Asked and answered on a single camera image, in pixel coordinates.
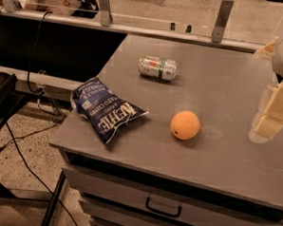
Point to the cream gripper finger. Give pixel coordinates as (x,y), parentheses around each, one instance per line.
(268,120)
(266,52)

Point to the silver green 7up can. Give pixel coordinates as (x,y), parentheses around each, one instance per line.
(158,68)

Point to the orange fruit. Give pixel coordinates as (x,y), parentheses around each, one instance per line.
(185,125)

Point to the grey drawer cabinet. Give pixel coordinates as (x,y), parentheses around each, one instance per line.
(219,177)

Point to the blue Kettle chips bag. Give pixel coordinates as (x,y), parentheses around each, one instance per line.
(106,112)

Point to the black side table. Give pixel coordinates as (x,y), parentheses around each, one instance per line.
(10,102)

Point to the black drawer handle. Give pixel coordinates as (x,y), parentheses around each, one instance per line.
(162,209)

